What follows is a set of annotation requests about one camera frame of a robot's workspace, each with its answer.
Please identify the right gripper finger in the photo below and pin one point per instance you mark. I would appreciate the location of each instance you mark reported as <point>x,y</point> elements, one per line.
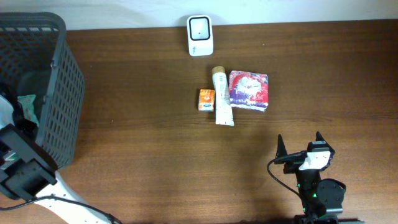
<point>281,150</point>
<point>319,137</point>

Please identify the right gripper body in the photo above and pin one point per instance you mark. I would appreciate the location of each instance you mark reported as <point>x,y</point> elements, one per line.
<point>292,164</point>

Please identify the white tube with tan cap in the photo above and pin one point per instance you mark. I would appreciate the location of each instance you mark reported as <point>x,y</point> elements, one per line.
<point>223,109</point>

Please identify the red purple tissue pack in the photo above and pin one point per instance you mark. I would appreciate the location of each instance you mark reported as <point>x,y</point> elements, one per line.
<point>249,90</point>

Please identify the orange Kleenex tissue pack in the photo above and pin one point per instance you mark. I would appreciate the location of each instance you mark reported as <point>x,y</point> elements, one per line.
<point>206,100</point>

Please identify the mint toilet wipes pack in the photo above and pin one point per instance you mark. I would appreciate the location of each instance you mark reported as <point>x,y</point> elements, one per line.
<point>27,103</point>

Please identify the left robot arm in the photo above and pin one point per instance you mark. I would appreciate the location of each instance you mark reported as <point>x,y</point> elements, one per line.
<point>29,173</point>

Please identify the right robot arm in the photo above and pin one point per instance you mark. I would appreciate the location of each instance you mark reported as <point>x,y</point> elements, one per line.
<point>321,198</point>

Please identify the white barcode scanner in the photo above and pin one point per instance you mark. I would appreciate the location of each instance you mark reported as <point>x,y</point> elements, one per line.
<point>200,35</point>

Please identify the grey plastic mesh basket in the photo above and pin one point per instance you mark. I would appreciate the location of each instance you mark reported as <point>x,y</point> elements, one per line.
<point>36,60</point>

